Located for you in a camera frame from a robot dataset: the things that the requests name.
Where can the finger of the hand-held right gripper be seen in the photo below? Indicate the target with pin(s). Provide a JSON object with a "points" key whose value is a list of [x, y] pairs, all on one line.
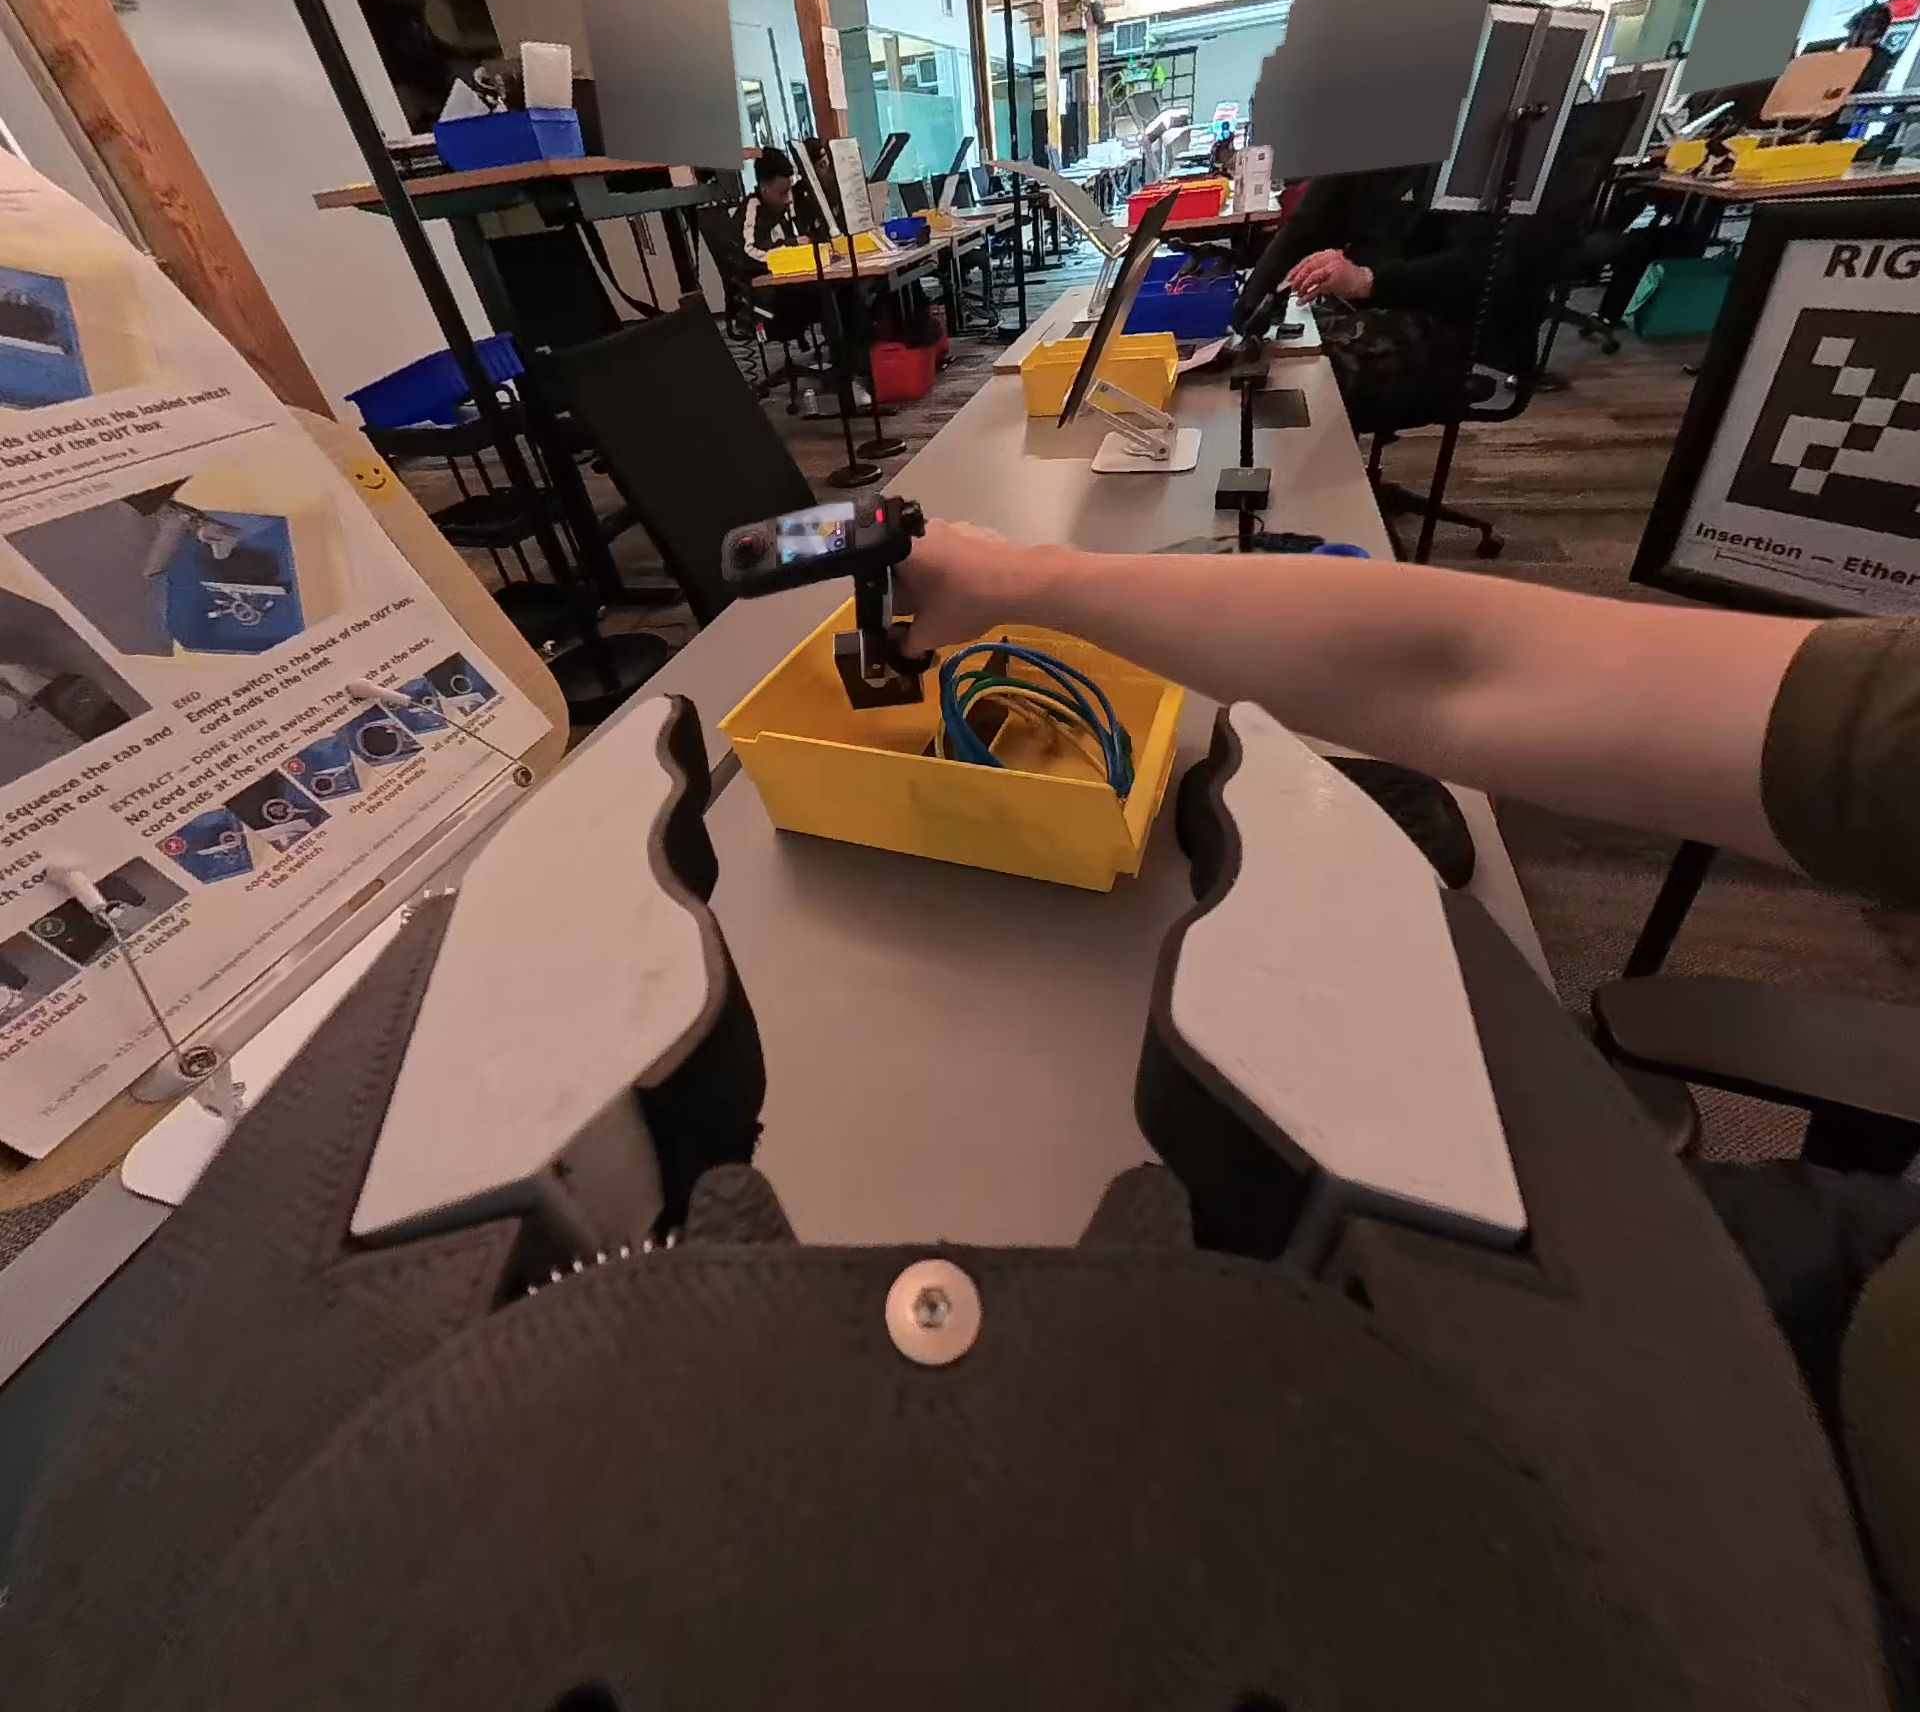
{"points": [[850, 658], [909, 680]]}

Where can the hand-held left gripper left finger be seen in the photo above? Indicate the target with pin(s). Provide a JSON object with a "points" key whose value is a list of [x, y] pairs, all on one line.
{"points": [[524, 963]]}

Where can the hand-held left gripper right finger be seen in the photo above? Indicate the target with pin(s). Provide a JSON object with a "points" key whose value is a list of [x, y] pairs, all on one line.
{"points": [[1334, 992]]}

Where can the yellow plastic bin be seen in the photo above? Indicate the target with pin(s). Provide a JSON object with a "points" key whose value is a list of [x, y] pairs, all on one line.
{"points": [[930, 812], [1785, 161], [1102, 370]]}

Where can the person's right forearm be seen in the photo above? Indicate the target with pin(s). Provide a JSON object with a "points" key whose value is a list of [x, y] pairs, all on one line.
{"points": [[1351, 647]]}

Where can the red plastic bin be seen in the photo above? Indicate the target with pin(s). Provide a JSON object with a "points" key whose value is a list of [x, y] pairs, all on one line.
{"points": [[909, 370]]}

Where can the black panel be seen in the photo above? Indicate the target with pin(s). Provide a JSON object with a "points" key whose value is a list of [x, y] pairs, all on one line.
{"points": [[675, 453]]}

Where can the black display board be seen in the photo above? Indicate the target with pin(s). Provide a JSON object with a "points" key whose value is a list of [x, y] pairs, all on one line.
{"points": [[1119, 302]]}

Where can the small black box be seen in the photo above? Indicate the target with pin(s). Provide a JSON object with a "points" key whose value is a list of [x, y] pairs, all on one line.
{"points": [[1245, 486]]}

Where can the blue storage bin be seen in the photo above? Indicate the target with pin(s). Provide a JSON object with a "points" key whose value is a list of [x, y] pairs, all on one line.
{"points": [[1185, 304], [434, 380], [510, 140]]}

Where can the white stand base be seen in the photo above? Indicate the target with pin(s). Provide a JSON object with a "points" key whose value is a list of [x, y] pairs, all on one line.
{"points": [[164, 1143]]}

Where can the instruction poster board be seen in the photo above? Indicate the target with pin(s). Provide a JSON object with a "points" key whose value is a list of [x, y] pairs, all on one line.
{"points": [[224, 692]]}

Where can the black office chair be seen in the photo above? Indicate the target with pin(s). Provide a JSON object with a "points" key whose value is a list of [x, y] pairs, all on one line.
{"points": [[1478, 392], [1770, 1053]]}

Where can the standing desk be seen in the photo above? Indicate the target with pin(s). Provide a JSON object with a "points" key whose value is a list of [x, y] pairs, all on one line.
{"points": [[524, 191]]}

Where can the black metal pole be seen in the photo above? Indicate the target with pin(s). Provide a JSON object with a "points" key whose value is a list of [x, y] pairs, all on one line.
{"points": [[405, 213]]}

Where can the person's olive clothing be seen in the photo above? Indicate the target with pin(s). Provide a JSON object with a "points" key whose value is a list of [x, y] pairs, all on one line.
{"points": [[1892, 1442]]}

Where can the framed marker sign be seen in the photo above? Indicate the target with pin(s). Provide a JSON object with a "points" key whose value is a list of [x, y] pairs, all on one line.
{"points": [[1801, 422]]}

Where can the green plastic bin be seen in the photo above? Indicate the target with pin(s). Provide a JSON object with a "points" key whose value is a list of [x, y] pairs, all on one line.
{"points": [[1689, 298]]}

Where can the wooden post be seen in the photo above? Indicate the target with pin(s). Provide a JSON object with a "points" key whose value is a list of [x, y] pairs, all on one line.
{"points": [[135, 122]]}

